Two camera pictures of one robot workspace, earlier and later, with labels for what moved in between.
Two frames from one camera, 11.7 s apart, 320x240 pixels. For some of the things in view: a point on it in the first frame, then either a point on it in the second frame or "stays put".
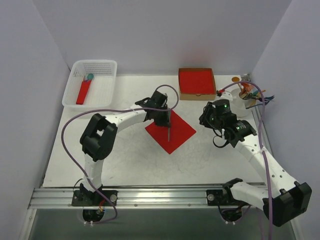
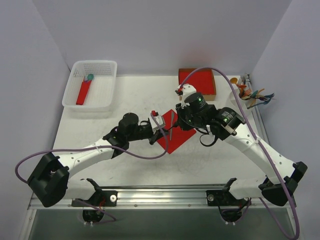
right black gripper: (204, 116) -> (181, 122)
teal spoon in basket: (90, 76) stays put
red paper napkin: (180, 132) stays put
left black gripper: (164, 117) -> (154, 136)
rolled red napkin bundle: (84, 87) stays put
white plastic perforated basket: (101, 92) stays put
